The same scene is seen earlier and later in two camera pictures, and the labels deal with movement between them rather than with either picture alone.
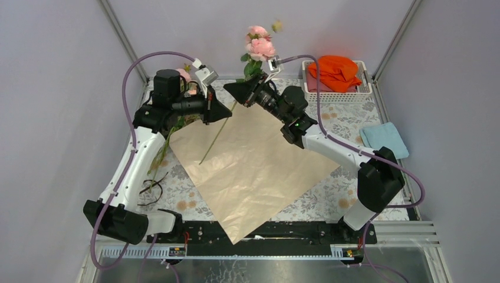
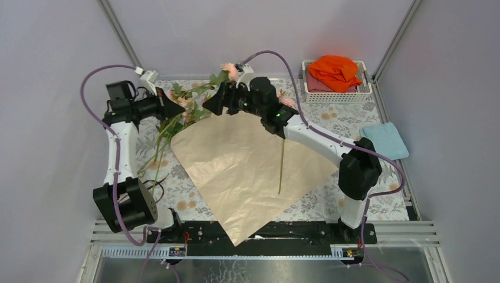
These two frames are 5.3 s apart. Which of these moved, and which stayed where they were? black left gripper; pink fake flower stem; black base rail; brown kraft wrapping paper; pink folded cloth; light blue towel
Moved: black left gripper; pink fake flower stem
Stayed: pink folded cloth; black base rail; brown kraft wrapping paper; light blue towel
